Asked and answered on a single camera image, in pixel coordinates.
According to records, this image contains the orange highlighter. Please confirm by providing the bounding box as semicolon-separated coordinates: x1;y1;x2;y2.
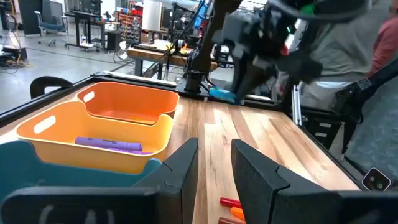
230;206;246;222

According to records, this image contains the small black table camera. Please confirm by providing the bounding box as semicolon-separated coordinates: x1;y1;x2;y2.
361;167;392;192

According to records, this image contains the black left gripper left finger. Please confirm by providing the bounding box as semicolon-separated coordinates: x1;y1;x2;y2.
132;137;200;224

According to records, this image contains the black diagonal frame brace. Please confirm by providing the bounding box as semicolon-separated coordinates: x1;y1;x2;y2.
331;58;398;125

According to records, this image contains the black chair back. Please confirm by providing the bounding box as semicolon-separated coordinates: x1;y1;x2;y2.
30;76;74;100

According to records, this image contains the blue office chair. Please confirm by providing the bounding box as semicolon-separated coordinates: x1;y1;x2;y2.
34;11;70;47

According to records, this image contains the tall black cabinet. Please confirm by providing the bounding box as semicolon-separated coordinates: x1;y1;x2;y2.
17;0;44;35

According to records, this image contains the red parts shelf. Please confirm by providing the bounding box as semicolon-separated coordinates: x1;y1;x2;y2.
116;4;144;44

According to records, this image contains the black floor box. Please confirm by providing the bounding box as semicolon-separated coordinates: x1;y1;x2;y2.
2;46;28;62

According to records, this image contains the blue highlighter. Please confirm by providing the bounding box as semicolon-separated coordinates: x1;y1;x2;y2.
208;87;242;105

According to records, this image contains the yellow plastic bin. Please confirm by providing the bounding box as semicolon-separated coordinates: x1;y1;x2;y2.
14;100;174;174

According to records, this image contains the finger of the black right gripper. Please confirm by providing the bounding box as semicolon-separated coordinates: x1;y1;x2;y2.
231;60;275;104

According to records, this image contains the person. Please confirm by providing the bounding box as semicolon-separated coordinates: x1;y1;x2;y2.
369;14;398;77
276;0;398;108

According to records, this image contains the red cap white marker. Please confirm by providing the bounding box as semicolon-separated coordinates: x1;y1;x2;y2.
219;197;242;210

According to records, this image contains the black desk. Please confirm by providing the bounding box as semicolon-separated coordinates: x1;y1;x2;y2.
64;11;108;53

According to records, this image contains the small black cabinet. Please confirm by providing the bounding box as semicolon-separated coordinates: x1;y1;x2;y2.
106;30;122;52

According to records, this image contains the orange plastic bin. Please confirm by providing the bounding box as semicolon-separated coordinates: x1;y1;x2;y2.
76;82;180;126

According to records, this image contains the blue lit monitor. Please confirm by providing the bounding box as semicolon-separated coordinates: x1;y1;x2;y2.
192;0;208;31

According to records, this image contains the wooden workbench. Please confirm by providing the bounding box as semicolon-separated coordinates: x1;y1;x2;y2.
126;46;218;78

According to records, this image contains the floor cable bundle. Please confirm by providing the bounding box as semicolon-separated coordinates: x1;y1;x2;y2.
0;58;34;75

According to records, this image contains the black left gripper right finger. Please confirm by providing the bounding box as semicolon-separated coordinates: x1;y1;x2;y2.
231;139;340;224

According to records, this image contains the brown cap white marker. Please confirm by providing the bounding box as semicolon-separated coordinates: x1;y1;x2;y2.
218;217;247;224

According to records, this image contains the black drawer unit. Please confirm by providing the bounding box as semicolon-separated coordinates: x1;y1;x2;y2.
301;108;346;151

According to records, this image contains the white panel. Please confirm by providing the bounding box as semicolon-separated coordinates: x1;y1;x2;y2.
142;0;163;32

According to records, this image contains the silver aluminium extrusion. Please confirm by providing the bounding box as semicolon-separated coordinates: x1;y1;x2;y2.
291;85;303;126

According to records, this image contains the blue-grey patterned curtain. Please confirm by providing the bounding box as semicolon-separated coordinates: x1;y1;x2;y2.
341;77;398;184

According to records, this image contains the dark teal plastic bin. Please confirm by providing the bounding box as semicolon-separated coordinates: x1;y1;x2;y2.
0;139;163;203

